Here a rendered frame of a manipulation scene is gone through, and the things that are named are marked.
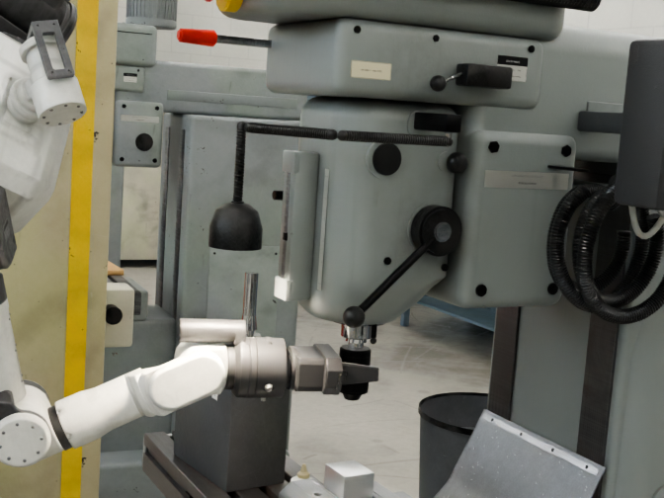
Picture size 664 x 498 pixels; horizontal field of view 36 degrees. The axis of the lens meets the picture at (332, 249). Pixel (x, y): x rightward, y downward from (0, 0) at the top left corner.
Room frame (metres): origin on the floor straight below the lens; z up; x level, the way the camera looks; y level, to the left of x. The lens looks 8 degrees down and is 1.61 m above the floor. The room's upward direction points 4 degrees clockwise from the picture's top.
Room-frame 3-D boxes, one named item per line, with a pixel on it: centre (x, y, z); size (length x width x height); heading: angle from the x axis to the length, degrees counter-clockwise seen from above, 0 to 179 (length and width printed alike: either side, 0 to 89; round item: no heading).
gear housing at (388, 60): (1.51, -0.08, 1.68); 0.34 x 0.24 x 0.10; 118
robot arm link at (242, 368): (1.46, 0.16, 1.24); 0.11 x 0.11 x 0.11; 13
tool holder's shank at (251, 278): (1.80, 0.14, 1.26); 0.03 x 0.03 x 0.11
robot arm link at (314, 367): (1.47, 0.04, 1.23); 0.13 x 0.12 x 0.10; 13
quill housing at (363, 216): (1.49, -0.05, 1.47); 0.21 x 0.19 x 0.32; 28
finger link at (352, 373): (1.46, -0.05, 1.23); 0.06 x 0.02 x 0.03; 103
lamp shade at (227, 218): (1.37, 0.13, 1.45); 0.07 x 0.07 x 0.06
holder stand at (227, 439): (1.84, 0.17, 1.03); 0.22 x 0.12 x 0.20; 34
